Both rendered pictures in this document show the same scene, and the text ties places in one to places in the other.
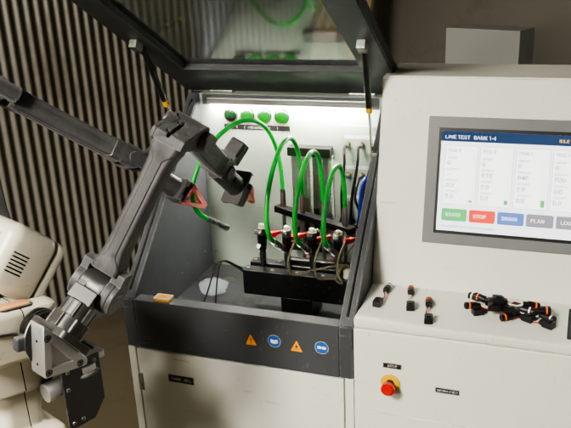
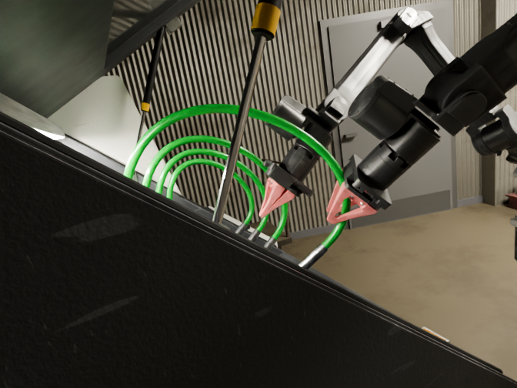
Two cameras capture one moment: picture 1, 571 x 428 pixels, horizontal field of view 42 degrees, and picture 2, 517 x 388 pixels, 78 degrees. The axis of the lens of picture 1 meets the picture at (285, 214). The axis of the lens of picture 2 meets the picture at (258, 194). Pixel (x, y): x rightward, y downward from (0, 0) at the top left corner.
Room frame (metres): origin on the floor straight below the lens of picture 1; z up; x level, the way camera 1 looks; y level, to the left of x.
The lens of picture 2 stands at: (2.46, 0.52, 1.39)
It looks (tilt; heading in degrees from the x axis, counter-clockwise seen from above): 14 degrees down; 225
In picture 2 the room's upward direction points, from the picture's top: 10 degrees counter-clockwise
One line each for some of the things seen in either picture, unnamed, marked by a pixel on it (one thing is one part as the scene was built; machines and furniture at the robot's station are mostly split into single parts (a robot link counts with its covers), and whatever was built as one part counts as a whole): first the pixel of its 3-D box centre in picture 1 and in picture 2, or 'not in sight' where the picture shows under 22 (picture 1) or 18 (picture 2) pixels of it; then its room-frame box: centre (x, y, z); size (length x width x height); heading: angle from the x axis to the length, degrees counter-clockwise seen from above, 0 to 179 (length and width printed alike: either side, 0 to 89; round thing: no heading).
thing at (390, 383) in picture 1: (388, 386); not in sight; (1.66, -0.25, 0.80); 0.05 x 0.04 x 0.05; 70
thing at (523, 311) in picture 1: (510, 306); not in sight; (1.69, -0.57, 1.01); 0.23 x 0.11 x 0.06; 70
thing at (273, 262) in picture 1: (301, 290); not in sight; (2.04, -0.04, 0.91); 0.34 x 0.10 x 0.15; 70
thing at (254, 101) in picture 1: (285, 102); (37, 128); (2.33, -0.02, 1.43); 0.54 x 0.03 x 0.02; 70
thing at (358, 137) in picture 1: (359, 174); not in sight; (2.24, -0.24, 1.20); 0.13 x 0.03 x 0.31; 70
